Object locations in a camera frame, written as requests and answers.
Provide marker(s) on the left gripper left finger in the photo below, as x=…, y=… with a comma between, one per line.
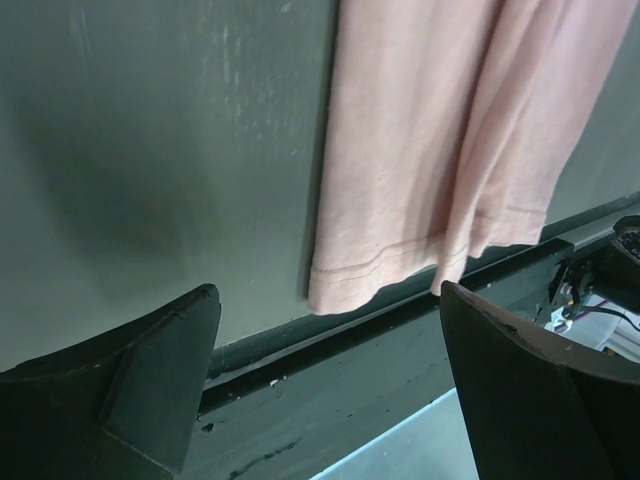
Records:
x=120, y=405

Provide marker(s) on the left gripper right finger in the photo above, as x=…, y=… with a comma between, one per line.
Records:
x=537, y=405

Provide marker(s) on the pink printed t shirt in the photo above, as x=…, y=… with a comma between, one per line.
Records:
x=449, y=125

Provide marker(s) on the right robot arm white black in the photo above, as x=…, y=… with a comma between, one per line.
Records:
x=618, y=263

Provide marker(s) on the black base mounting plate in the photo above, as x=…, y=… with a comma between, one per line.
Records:
x=288, y=402

